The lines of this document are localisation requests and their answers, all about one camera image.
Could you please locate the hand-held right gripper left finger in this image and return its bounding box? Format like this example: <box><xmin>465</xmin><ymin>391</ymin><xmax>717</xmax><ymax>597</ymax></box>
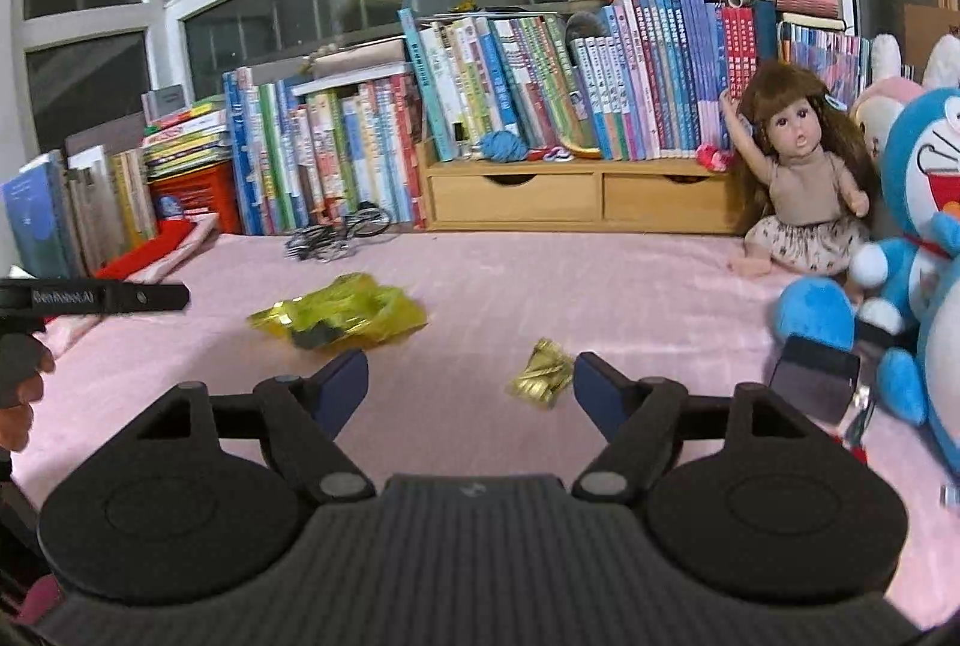
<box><xmin>131</xmin><ymin>349</ymin><xmax>376</xmax><ymax>504</ymax></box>

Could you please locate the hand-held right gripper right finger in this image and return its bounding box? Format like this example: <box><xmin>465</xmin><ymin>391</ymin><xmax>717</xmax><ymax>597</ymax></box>
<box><xmin>570</xmin><ymin>352</ymin><xmax>822</xmax><ymax>504</ymax></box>

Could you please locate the small gold foil wrapper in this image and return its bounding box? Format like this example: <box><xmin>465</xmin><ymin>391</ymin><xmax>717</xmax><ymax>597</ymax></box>
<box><xmin>508</xmin><ymin>338</ymin><xmax>575</xmax><ymax>407</ymax></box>

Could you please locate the yellow foil snack bag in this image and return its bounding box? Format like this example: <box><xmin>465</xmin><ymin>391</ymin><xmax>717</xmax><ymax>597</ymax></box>
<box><xmin>247</xmin><ymin>273</ymin><xmax>428</xmax><ymax>353</ymax></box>

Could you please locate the row of pale-spined books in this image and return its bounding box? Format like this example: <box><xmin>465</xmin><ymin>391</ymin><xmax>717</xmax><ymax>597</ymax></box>
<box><xmin>0</xmin><ymin>146</ymin><xmax>158</xmax><ymax>279</ymax></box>

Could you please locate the stack of flat books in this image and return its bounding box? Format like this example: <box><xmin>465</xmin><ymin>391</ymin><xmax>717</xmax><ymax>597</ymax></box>
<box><xmin>142</xmin><ymin>98</ymin><xmax>230</xmax><ymax>178</ymax></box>

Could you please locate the row of upright picture books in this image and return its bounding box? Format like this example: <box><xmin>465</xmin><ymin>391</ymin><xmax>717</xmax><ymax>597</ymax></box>
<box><xmin>223</xmin><ymin>64</ymin><xmax>427</xmax><ymax>238</ymax></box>

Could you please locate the row of upright paperback books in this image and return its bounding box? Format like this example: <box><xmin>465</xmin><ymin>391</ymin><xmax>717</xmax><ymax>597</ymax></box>
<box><xmin>397</xmin><ymin>0</ymin><xmax>777</xmax><ymax>163</ymax></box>

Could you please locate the row of thin colourful books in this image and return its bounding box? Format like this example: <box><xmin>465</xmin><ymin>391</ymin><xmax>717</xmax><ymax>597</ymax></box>
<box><xmin>776</xmin><ymin>11</ymin><xmax>871</xmax><ymax>110</ymax></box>

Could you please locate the person's left hand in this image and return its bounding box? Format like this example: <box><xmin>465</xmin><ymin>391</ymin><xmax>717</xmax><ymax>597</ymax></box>
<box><xmin>0</xmin><ymin>342</ymin><xmax>57</xmax><ymax>453</ymax></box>

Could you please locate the pink striped folded cloth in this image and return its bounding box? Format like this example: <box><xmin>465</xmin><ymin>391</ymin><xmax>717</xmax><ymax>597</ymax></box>
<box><xmin>45</xmin><ymin>218</ymin><xmax>222</xmax><ymax>354</ymax></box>

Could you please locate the red plastic crate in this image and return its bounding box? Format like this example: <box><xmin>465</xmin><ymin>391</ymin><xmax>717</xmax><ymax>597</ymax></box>
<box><xmin>150</xmin><ymin>161</ymin><xmax>241</xmax><ymax>234</ymax></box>

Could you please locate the black toy bicycle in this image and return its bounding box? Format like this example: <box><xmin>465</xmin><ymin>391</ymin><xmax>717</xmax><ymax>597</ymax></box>
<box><xmin>285</xmin><ymin>203</ymin><xmax>391</xmax><ymax>263</ymax></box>

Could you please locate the small grey box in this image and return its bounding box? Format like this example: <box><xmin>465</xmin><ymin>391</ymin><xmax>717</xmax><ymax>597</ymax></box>
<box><xmin>142</xmin><ymin>85</ymin><xmax>187</xmax><ymax>122</ymax></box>

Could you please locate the wooden drawer organizer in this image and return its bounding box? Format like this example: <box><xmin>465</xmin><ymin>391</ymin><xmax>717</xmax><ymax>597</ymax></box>
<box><xmin>416</xmin><ymin>139</ymin><xmax>751</xmax><ymax>234</ymax></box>

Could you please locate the black cube device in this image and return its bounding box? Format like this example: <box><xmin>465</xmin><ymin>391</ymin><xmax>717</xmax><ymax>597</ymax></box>
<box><xmin>769</xmin><ymin>334</ymin><xmax>862</xmax><ymax>426</ymax></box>

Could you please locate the blue yarn ball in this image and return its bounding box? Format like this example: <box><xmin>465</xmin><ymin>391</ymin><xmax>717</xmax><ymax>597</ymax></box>
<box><xmin>480</xmin><ymin>130</ymin><xmax>530</xmax><ymax>165</ymax></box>

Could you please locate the brown-haired doll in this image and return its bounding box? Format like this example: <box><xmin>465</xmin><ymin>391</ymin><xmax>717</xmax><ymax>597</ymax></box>
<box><xmin>720</xmin><ymin>62</ymin><xmax>878</xmax><ymax>306</ymax></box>

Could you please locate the brown cardboard box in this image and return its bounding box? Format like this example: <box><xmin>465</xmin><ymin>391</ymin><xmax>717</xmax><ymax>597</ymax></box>
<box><xmin>311</xmin><ymin>38</ymin><xmax>406</xmax><ymax>80</ymax></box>

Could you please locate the blue cat plush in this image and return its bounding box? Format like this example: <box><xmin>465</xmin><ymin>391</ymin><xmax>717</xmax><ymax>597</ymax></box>
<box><xmin>776</xmin><ymin>86</ymin><xmax>960</xmax><ymax>478</ymax></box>

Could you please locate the pink and white plush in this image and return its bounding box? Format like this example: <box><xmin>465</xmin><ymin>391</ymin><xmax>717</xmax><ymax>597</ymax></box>
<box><xmin>851</xmin><ymin>34</ymin><xmax>960</xmax><ymax>167</ymax></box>

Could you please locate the tan cardboard box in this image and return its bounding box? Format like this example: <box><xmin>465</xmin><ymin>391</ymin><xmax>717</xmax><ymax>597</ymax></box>
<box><xmin>904</xmin><ymin>4</ymin><xmax>960</xmax><ymax>69</ymax></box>

